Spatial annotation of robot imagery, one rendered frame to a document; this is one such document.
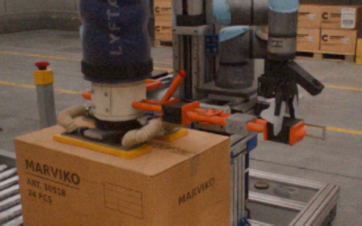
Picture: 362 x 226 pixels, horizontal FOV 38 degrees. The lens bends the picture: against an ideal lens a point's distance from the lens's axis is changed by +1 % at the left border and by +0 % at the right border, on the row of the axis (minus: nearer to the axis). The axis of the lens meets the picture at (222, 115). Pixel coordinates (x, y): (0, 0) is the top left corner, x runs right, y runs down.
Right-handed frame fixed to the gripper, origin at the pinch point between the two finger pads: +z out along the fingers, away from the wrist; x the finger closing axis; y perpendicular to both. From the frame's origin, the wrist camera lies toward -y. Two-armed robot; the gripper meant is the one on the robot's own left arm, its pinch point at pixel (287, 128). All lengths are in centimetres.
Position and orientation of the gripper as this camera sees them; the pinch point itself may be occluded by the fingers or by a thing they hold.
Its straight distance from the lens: 141.6
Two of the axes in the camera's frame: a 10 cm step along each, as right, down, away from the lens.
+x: -5.5, 2.3, -8.1
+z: 0.0, 9.6, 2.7
